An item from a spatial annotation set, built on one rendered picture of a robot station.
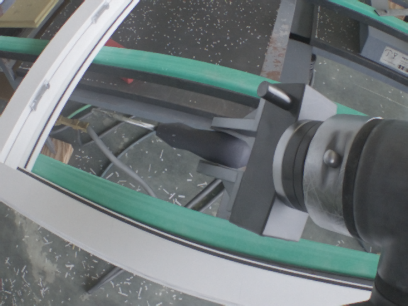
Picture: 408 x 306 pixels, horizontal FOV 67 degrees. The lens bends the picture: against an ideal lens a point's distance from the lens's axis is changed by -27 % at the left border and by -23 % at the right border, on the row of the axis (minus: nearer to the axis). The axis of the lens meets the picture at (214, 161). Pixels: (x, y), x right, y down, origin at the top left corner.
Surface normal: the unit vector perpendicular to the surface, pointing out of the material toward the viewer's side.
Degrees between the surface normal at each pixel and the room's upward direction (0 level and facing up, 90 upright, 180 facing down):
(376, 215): 75
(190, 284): 0
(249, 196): 56
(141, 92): 0
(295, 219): 43
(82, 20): 0
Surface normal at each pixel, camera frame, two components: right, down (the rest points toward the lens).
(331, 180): -0.81, -0.29
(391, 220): -0.84, 0.32
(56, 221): 0.03, -0.44
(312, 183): -0.87, 0.03
